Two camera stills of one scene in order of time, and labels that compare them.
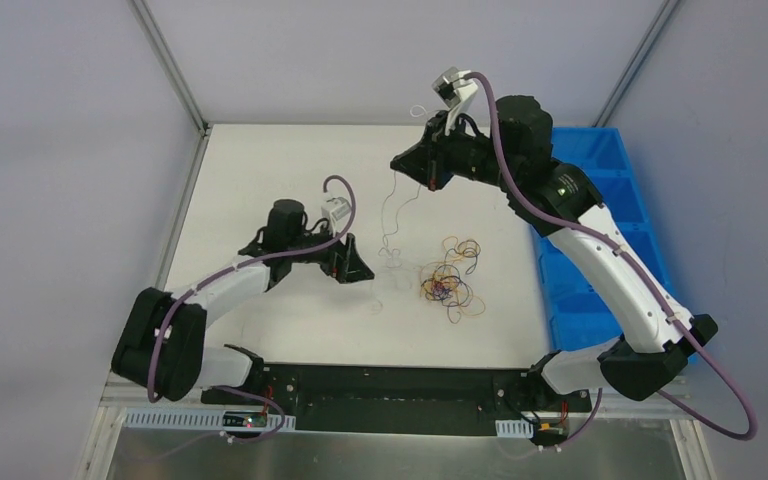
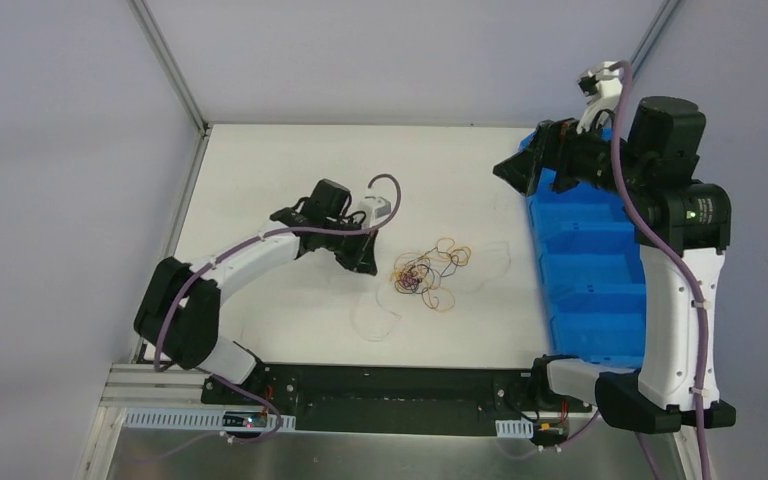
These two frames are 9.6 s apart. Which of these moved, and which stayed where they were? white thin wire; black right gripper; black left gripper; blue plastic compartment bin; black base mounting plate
Moved: black left gripper; white thin wire; black right gripper
Stayed: blue plastic compartment bin; black base mounting plate
